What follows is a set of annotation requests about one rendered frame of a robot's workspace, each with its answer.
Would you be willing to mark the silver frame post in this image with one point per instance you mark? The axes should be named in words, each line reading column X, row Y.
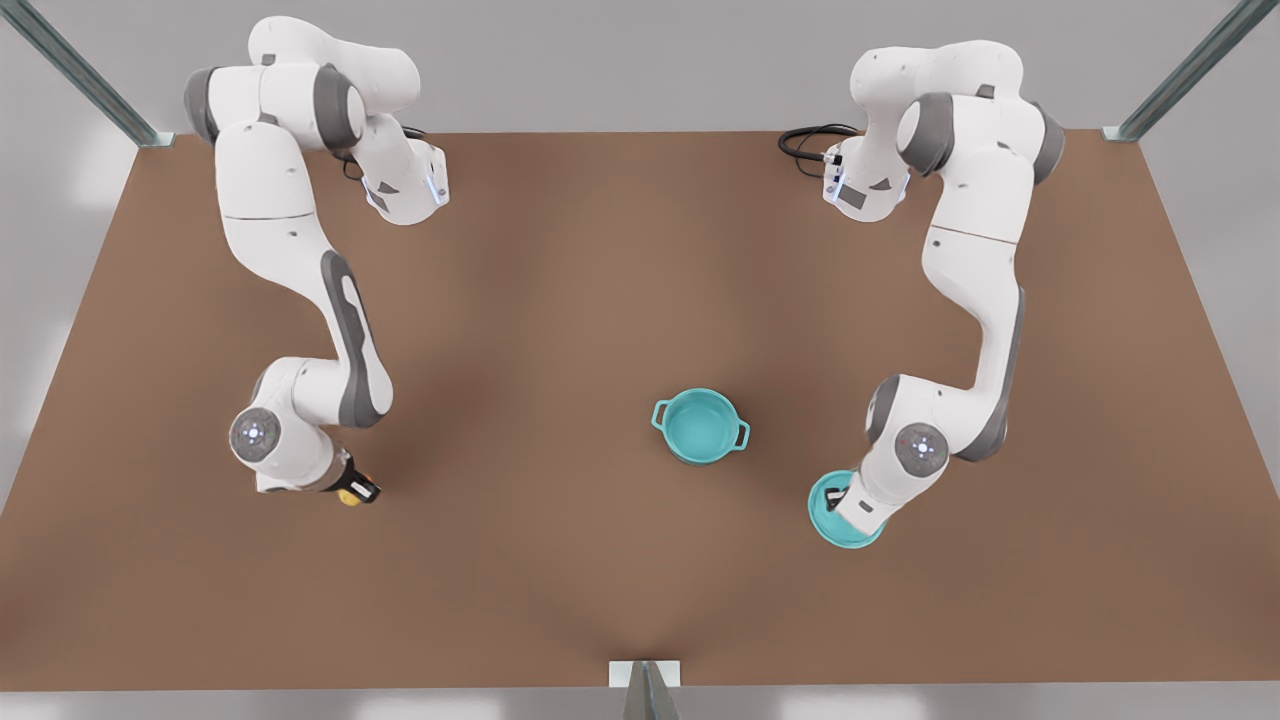
column 648, row 693
column 85, row 75
column 1185, row 75

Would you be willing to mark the teal pot lid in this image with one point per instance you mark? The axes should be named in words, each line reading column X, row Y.
column 830, row 528

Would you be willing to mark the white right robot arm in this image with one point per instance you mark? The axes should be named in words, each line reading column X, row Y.
column 300, row 260

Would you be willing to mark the yellow potato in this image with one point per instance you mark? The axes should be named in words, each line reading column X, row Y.
column 349, row 497

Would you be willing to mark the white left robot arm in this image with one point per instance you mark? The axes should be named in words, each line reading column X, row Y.
column 975, row 250

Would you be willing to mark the teal pot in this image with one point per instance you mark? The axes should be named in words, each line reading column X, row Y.
column 700, row 425

